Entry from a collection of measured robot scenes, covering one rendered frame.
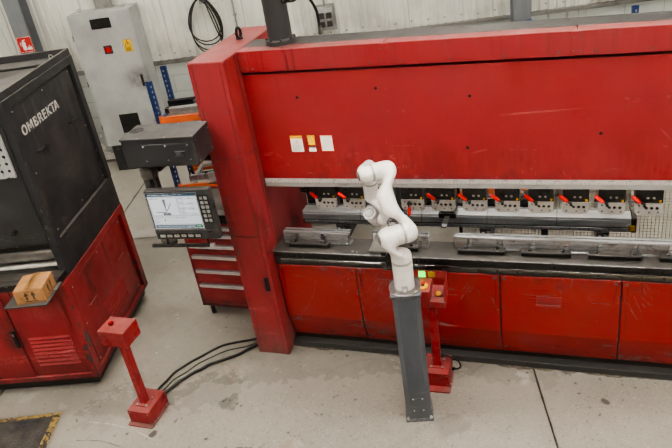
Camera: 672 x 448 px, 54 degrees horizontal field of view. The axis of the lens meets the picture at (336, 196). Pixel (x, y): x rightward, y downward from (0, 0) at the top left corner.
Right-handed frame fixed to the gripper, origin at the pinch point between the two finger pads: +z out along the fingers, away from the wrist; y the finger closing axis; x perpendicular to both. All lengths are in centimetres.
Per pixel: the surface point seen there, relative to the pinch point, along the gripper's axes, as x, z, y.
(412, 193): -23.2, -11.0, -16.7
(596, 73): -86, -57, -123
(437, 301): 38, 15, -40
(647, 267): -7, 31, -157
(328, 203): -9.7, -11.0, 41.3
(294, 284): 43, 26, 72
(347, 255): 19.1, 10.1, 27.8
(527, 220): -31, 41, -81
